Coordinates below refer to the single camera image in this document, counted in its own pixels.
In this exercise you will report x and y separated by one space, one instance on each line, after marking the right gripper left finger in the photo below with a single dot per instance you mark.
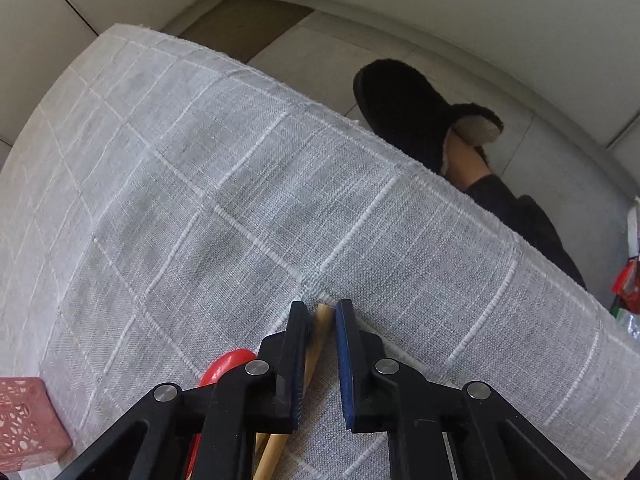
207 432

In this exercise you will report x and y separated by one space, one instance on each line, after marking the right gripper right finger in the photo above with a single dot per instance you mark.
434 431

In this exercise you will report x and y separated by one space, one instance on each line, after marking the bamboo chopstick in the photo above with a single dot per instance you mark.
271 446

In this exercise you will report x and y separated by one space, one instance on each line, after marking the red plastic spoon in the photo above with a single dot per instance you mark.
219 367

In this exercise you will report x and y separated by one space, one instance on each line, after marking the grey checked tablecloth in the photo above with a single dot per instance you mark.
165 204

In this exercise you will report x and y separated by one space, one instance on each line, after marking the snack packages in basket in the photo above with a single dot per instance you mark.
625 307

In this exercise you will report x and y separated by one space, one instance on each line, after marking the pink perforated utensil holder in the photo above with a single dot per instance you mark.
32 435

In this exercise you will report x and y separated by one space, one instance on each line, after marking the person's leg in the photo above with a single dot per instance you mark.
469 173

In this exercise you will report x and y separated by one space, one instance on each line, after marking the black fuzzy slipper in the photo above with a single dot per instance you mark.
405 110

